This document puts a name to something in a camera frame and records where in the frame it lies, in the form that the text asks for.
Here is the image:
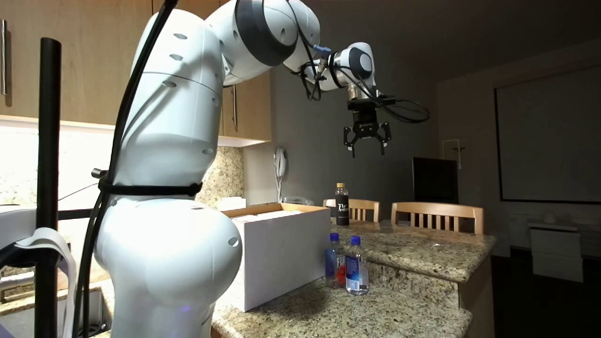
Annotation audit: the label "white wall phone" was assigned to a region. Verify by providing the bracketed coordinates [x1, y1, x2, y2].
[273, 144, 291, 184]

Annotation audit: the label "metal cabinet handle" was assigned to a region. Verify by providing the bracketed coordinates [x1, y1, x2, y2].
[0, 17, 13, 109]

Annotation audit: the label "wall projector screen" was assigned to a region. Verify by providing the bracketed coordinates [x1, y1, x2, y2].
[494, 65, 601, 206]

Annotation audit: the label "wooden slat-back chair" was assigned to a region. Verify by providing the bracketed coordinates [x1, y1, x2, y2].
[391, 201, 487, 236]
[323, 197, 382, 225]

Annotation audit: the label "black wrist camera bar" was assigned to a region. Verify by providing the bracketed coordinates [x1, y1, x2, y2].
[346, 97, 380, 112]

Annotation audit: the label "clear bottle with red flower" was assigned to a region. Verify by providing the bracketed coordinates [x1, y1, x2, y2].
[323, 232, 348, 289]

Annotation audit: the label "wooden wall cabinets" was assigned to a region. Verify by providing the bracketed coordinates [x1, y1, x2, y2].
[0, 0, 274, 150]

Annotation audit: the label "white cardboard box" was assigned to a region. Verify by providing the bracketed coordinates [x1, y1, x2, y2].
[222, 201, 333, 313]

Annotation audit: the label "white floor heater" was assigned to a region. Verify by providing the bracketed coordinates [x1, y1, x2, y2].
[530, 221, 586, 285]

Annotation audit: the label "black stand pole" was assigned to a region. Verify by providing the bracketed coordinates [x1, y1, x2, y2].
[34, 35, 64, 338]

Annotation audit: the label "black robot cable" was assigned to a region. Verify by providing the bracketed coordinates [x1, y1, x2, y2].
[72, 0, 432, 338]

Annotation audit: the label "black monitor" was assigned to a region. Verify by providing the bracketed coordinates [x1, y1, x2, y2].
[412, 155, 460, 204]

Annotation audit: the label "white cloth strap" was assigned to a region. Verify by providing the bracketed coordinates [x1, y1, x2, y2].
[12, 225, 79, 338]

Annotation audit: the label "clear bottle with blue label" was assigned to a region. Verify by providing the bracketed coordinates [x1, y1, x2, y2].
[344, 234, 370, 296]

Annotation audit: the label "dark drink bottle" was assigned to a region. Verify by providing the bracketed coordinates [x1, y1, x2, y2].
[335, 182, 351, 227]

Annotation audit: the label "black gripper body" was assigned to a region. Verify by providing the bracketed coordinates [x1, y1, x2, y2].
[348, 109, 387, 137]

